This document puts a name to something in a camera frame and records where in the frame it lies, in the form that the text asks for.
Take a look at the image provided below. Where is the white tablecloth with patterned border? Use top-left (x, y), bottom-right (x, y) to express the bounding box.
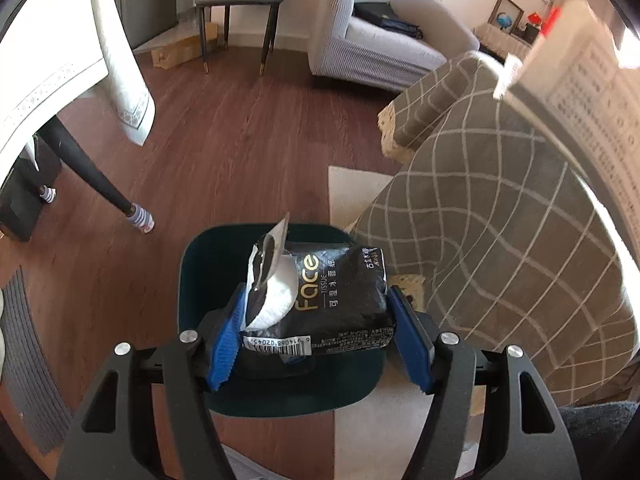
top-left (0, 0), bottom-right (157, 186)

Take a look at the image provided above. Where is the grey checked tablecloth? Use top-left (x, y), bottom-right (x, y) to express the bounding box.
top-left (347, 51), bottom-right (640, 408)

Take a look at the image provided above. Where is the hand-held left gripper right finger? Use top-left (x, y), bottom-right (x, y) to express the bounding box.
top-left (387, 285), bottom-right (583, 480)

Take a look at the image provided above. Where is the dark box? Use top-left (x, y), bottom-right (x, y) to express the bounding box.
top-left (0, 155), bottom-right (63, 241)

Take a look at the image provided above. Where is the beige fringed desk cloth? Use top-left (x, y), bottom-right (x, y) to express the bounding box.
top-left (472, 22), bottom-right (536, 61)

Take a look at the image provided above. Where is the black tissue packet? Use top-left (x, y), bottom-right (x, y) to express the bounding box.
top-left (240, 214), bottom-right (398, 358)

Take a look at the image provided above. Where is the dark cloth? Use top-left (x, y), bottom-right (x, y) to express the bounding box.
top-left (557, 400), bottom-right (640, 480)

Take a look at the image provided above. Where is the dark plastic waste bin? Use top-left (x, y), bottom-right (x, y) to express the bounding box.
top-left (177, 222), bottom-right (388, 418)

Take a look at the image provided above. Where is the black bag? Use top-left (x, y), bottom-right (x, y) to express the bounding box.
top-left (352, 1), bottom-right (425, 41)

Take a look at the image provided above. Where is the framed globe picture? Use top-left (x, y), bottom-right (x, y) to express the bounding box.
top-left (487, 0), bottom-right (525, 36)

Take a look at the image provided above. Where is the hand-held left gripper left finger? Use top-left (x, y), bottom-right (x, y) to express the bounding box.
top-left (55, 282), bottom-right (251, 480)

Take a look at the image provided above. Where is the cardboard box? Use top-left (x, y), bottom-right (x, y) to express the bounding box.
top-left (151, 35), bottom-right (219, 69)

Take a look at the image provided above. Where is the grey door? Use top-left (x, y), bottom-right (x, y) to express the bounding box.
top-left (107, 0), bottom-right (178, 46)

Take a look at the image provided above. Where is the white printed carton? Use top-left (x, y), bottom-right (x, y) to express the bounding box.
top-left (492, 0), bottom-right (640, 266)

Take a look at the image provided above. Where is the black table leg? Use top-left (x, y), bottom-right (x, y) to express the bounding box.
top-left (37, 116), bottom-right (135, 213)

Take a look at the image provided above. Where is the grey armchair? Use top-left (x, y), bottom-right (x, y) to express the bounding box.
top-left (307, 0), bottom-right (481, 93)

